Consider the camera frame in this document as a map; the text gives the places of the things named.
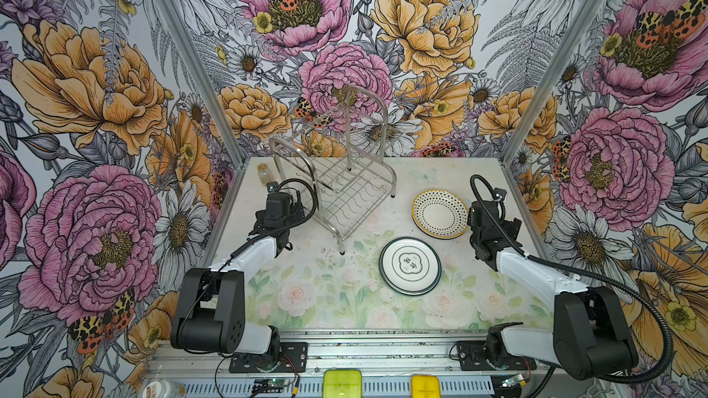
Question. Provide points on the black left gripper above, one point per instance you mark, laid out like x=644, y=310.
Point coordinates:
x=296, y=213

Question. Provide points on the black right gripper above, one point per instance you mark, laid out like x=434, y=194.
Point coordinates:
x=516, y=224

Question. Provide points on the white plate yellow rim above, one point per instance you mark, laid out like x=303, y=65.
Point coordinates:
x=440, y=214

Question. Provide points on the silver metal dish rack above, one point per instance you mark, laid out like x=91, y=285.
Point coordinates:
x=341, y=154

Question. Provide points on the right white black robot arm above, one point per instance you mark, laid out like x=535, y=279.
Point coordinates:
x=588, y=338

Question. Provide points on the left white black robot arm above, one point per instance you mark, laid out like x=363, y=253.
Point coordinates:
x=210, y=316

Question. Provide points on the yellow plastic box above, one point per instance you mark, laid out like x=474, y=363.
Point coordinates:
x=425, y=386

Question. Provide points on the green plastic box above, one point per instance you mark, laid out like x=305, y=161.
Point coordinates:
x=342, y=384

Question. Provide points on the white round container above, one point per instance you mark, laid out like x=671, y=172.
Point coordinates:
x=164, y=389

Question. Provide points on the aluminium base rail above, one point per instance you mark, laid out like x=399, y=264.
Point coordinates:
x=387, y=360

